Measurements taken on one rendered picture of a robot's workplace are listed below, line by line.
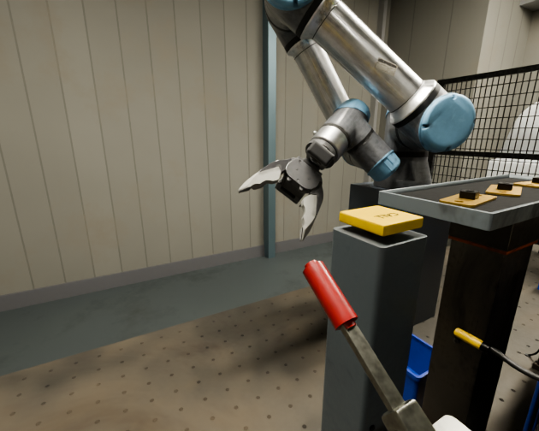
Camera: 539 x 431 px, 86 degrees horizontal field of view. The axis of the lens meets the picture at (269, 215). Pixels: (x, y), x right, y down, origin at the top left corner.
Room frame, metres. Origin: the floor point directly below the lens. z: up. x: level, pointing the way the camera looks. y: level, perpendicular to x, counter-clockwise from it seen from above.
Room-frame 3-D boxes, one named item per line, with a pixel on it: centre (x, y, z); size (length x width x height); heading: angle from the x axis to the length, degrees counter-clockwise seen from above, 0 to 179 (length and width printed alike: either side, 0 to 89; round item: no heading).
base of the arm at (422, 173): (0.83, -0.38, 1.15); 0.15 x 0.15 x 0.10
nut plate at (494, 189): (0.42, -0.34, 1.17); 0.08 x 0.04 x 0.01; 139
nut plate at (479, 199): (0.36, -0.25, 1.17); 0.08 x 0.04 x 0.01; 128
